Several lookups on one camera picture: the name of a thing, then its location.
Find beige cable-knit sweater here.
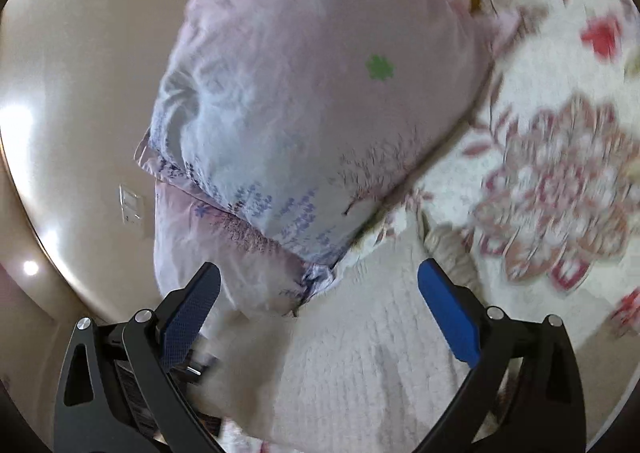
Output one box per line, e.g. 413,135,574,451
192,210,483,452

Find white floral bed quilt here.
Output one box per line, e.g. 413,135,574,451
334,0,639,443

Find left pink floral pillow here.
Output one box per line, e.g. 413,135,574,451
154,181,335,317

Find pink floral pillow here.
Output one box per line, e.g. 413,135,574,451
142,0,492,266
154,181,335,317

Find right pink floral pillow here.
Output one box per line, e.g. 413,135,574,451
142,0,492,266

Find white wall switch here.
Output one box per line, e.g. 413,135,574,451
118,184,144,239

